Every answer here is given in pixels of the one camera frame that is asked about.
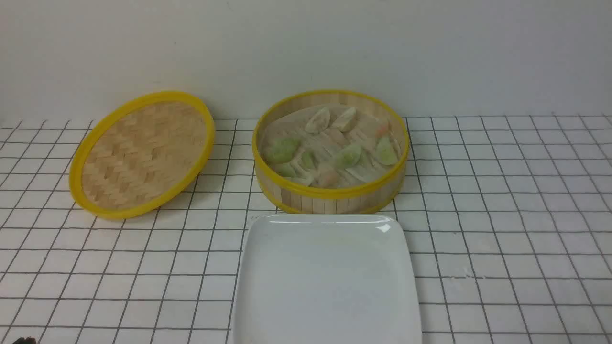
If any bamboo steamer lid yellow rim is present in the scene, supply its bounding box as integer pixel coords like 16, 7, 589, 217
68, 91, 216, 219

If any white steamer liner cloth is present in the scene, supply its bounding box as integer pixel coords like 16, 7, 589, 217
258, 104, 400, 189

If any small green dumpling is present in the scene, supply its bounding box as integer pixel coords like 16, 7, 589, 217
300, 150, 316, 170
274, 163, 298, 178

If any small green dumpling centre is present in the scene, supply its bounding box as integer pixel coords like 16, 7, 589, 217
300, 150, 316, 170

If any pale green dumpling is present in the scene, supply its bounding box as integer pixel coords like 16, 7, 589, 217
346, 165, 381, 183

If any white square plate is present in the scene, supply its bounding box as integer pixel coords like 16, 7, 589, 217
231, 214, 423, 344

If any translucent white dumpling centre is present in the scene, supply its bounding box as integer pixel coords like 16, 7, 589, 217
325, 127, 348, 146

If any thin green dumpling centre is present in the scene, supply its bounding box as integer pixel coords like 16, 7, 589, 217
359, 150, 372, 169

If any white dumpling front left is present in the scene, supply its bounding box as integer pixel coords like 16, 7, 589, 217
288, 174, 315, 187

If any dark object bottom left corner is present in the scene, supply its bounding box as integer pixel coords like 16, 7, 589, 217
12, 337, 37, 344

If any white dumpling back right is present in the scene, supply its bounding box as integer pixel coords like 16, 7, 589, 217
331, 107, 358, 133

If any small green dumpling front left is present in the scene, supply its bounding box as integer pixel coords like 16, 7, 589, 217
274, 163, 298, 178

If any pink dumpling right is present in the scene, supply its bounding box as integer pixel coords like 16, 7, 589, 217
375, 123, 391, 139

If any bamboo steamer basket yellow rim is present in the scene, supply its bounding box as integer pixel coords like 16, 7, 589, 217
252, 89, 410, 214

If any pink dumpling front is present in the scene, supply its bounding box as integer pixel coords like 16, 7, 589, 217
317, 170, 339, 189

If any large green dumpling centre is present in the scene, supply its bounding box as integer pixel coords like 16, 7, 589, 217
333, 144, 362, 169

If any white dumpling back left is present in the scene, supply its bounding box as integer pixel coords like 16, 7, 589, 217
304, 107, 331, 135

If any pink dumpling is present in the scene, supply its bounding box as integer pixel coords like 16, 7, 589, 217
375, 123, 391, 139
317, 170, 339, 189

